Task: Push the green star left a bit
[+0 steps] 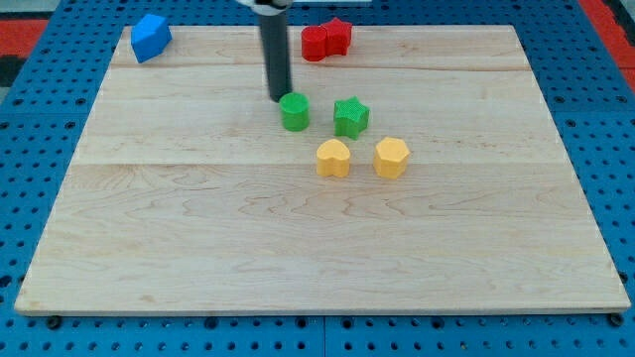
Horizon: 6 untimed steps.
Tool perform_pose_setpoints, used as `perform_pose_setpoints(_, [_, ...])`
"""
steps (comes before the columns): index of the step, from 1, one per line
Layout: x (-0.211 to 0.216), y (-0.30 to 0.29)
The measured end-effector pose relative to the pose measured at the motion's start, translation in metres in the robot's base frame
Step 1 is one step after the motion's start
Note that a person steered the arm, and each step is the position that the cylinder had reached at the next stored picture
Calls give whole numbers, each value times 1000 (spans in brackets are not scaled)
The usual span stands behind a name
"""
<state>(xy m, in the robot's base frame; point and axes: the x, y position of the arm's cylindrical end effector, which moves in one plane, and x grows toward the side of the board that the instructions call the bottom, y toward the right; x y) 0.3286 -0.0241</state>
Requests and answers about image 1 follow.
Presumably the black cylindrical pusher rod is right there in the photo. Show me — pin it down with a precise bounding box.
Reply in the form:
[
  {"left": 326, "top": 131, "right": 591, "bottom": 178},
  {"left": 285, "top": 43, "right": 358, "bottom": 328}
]
[{"left": 259, "top": 11, "right": 293, "bottom": 102}]

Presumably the green cylinder block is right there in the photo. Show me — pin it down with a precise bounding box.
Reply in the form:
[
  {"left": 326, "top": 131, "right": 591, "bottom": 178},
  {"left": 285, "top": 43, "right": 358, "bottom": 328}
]
[{"left": 279, "top": 92, "right": 310, "bottom": 132}]

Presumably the red star block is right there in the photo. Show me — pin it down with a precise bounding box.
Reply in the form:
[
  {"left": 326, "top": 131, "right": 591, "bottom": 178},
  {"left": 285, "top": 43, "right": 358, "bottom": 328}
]
[{"left": 320, "top": 17, "right": 352, "bottom": 56}]

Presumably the wooden board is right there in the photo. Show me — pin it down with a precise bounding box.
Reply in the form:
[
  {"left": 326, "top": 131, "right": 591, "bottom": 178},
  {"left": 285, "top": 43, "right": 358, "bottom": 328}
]
[{"left": 15, "top": 26, "right": 631, "bottom": 316}]

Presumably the green star block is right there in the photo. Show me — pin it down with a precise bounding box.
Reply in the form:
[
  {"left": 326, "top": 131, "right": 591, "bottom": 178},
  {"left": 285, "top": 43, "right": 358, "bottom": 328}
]
[{"left": 333, "top": 96, "right": 370, "bottom": 140}]

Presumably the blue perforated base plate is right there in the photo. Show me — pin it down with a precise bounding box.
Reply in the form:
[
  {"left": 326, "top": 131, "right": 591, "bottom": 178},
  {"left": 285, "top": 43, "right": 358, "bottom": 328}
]
[{"left": 1, "top": 1, "right": 634, "bottom": 356}]

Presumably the yellow hexagon block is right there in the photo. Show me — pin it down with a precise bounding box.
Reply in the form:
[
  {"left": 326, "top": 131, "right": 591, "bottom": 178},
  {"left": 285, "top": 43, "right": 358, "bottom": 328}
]
[{"left": 373, "top": 137, "right": 411, "bottom": 179}]

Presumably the red cylinder block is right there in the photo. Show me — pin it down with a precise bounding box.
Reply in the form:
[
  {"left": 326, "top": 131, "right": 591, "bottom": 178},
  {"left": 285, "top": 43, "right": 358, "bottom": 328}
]
[{"left": 301, "top": 26, "right": 327, "bottom": 61}]

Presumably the yellow heart block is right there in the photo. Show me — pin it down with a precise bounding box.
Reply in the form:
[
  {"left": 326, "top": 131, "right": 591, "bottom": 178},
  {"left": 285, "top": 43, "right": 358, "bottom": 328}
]
[{"left": 316, "top": 139, "right": 351, "bottom": 178}]

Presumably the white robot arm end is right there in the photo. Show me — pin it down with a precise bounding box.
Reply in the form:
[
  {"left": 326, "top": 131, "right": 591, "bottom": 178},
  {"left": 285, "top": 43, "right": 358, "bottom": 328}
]
[{"left": 236, "top": 0, "right": 293, "bottom": 16}]

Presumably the blue pentagon block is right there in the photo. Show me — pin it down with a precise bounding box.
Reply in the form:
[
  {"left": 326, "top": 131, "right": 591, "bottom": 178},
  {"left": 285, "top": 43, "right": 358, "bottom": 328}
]
[{"left": 131, "top": 14, "right": 173, "bottom": 63}]

